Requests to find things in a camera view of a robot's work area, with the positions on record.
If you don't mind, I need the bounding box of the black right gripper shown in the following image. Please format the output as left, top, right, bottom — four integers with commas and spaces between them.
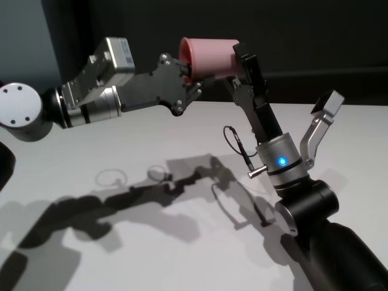
224, 42, 284, 145

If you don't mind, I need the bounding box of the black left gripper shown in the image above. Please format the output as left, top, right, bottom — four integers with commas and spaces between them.
119, 53, 215, 118

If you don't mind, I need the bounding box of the pink plastic cup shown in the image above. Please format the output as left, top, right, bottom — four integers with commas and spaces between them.
178, 37, 244, 85

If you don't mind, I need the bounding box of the thin grey horizontal bar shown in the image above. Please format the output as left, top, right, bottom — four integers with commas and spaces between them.
263, 66, 388, 83

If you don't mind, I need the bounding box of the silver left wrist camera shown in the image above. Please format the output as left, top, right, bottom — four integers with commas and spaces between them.
104, 37, 136, 75

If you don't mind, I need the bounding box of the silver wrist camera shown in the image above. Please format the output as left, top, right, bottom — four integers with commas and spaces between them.
312, 89, 346, 118
104, 37, 136, 75

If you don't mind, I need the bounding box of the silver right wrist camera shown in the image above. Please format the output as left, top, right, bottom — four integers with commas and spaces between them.
312, 89, 346, 118

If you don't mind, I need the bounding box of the silver right camera bracket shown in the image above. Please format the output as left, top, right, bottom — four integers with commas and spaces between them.
299, 113, 335, 168

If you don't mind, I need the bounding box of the silver camera bracket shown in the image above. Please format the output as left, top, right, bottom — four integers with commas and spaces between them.
299, 113, 335, 168
61, 50, 133, 109

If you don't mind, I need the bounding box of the silver left camera bracket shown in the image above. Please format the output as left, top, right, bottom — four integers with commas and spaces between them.
61, 50, 133, 109

